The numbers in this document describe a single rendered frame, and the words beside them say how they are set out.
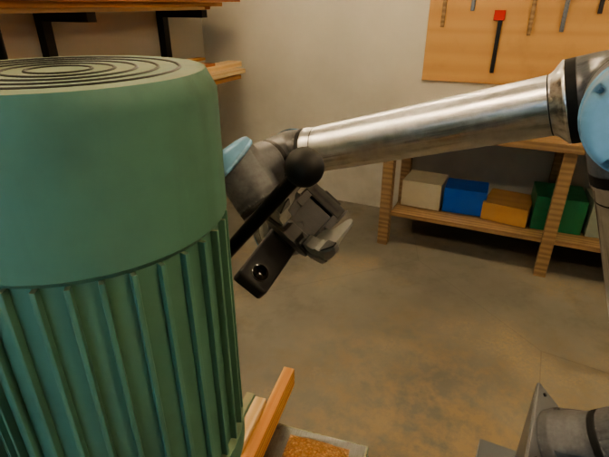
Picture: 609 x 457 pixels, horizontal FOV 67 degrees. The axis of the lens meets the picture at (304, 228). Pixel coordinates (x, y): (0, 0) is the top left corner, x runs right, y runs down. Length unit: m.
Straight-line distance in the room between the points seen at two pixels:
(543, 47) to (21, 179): 3.35
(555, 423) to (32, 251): 0.97
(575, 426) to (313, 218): 0.67
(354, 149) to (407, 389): 1.56
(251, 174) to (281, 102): 3.23
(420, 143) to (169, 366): 0.56
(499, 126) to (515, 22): 2.74
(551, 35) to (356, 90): 1.33
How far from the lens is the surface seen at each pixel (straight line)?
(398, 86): 3.62
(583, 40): 3.47
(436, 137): 0.75
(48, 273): 0.25
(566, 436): 1.05
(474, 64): 3.49
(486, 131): 0.73
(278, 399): 0.82
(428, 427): 2.08
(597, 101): 0.56
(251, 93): 4.13
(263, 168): 0.79
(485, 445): 1.34
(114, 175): 0.23
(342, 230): 0.55
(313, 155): 0.39
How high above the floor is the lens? 1.54
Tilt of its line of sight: 26 degrees down
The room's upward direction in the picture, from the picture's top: straight up
